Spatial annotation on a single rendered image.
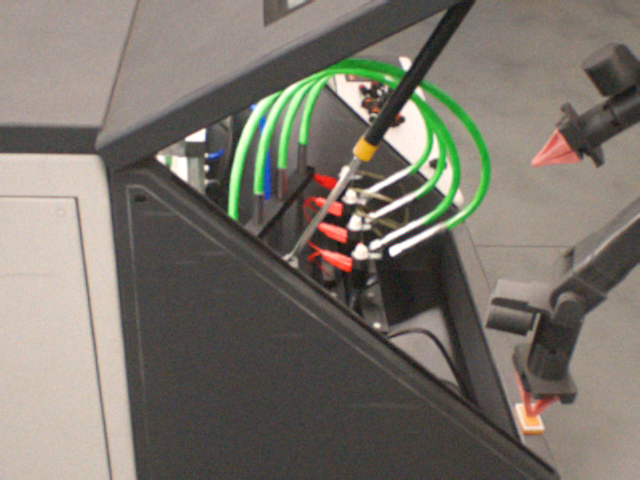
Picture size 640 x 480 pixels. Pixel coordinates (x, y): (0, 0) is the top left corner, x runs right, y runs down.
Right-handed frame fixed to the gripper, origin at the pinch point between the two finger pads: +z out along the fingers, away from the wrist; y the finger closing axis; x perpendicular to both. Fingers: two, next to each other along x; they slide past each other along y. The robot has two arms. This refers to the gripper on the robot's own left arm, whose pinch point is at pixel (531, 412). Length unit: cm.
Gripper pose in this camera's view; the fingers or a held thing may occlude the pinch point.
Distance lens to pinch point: 133.2
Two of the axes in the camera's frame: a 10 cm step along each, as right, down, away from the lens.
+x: 9.9, 0.2, 1.0
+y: 0.7, 5.8, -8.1
